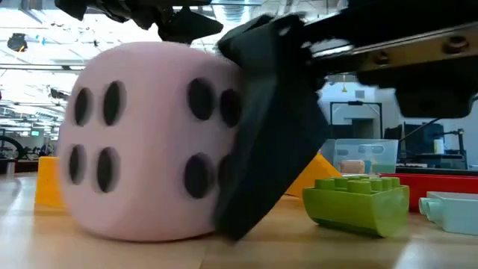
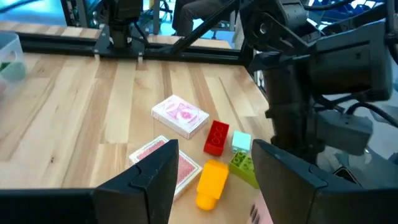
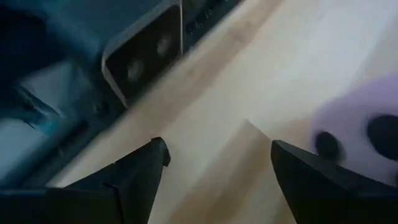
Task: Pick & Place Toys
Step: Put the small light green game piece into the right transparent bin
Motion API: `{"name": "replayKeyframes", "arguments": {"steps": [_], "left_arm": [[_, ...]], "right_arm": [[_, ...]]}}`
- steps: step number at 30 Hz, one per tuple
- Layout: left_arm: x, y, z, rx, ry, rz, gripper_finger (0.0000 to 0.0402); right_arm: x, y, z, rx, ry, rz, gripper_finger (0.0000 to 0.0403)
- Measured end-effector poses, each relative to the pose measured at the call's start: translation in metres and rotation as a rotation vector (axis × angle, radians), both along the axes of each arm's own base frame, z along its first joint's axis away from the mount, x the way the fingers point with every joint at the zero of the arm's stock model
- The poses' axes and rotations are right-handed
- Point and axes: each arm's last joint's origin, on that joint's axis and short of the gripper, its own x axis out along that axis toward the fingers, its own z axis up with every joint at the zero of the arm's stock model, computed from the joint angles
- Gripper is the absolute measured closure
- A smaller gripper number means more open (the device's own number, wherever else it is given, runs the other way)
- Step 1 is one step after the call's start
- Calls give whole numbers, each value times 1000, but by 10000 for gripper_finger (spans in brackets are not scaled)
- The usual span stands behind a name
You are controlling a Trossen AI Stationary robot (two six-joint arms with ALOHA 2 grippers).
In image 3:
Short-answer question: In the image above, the purple foam die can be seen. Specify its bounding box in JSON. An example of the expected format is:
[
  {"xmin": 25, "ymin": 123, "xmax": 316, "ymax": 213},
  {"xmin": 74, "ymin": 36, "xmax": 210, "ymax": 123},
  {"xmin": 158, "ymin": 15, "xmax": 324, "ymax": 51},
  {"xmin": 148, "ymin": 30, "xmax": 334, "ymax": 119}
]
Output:
[{"xmin": 310, "ymin": 72, "xmax": 398, "ymax": 187}]

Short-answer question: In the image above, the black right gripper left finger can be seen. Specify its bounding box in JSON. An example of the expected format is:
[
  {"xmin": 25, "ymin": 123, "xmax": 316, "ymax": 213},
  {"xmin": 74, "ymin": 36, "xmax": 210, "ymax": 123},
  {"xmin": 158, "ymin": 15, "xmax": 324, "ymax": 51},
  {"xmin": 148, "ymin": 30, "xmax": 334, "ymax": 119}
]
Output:
[{"xmin": 0, "ymin": 136, "xmax": 171, "ymax": 224}]

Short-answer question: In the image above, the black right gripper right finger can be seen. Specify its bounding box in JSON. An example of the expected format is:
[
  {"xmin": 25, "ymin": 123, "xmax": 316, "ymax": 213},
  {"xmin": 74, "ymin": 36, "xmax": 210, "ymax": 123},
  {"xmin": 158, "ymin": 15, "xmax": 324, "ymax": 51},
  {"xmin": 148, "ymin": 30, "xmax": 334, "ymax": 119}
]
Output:
[{"xmin": 271, "ymin": 139, "xmax": 398, "ymax": 224}]

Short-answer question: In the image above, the black aluminium table frame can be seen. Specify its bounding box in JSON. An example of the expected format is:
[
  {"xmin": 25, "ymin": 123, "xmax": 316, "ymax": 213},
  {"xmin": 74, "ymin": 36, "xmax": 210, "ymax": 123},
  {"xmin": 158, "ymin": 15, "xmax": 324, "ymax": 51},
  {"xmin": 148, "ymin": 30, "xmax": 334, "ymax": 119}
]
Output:
[{"xmin": 18, "ymin": 0, "xmax": 243, "ymax": 187}]

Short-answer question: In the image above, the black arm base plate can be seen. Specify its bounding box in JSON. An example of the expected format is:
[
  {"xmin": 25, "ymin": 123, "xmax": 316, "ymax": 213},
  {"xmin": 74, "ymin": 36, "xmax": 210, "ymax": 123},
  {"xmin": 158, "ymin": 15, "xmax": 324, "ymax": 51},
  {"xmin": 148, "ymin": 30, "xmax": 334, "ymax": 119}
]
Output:
[{"xmin": 101, "ymin": 0, "xmax": 183, "ymax": 109}]

